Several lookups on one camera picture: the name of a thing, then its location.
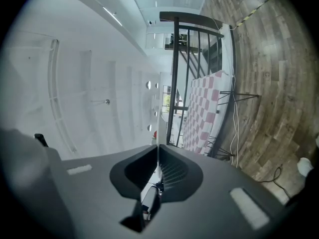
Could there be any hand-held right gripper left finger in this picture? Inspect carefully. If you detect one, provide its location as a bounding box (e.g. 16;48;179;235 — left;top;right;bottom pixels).
59;144;159;239

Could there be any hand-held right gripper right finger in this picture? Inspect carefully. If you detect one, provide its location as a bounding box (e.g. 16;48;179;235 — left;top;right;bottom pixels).
147;144;295;239

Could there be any pink white checkered cloth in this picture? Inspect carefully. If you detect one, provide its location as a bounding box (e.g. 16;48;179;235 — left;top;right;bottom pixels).
183;70;261;159

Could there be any person's white shoe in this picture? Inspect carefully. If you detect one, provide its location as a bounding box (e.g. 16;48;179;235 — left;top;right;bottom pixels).
297;157;314;177

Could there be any white ceiling pipe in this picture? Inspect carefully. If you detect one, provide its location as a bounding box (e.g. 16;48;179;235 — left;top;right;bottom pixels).
47;39;78;154

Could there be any large paned window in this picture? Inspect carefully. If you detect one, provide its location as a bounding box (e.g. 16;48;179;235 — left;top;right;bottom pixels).
162;85;172;107

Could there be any dark staircase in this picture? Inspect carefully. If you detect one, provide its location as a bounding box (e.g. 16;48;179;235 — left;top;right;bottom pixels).
178;32;222;79

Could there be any dark wooden metal railing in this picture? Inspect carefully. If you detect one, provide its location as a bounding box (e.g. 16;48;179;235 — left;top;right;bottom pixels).
159;11;236;156

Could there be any ceiling strip light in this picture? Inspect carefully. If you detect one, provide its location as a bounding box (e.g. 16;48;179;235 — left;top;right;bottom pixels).
102;6;123;26

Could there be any yellow black floor tape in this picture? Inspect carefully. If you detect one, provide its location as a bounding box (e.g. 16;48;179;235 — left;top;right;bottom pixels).
234;0;281;31

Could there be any black cable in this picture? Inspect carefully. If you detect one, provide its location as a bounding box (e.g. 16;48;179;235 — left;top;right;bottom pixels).
259;164;291;199

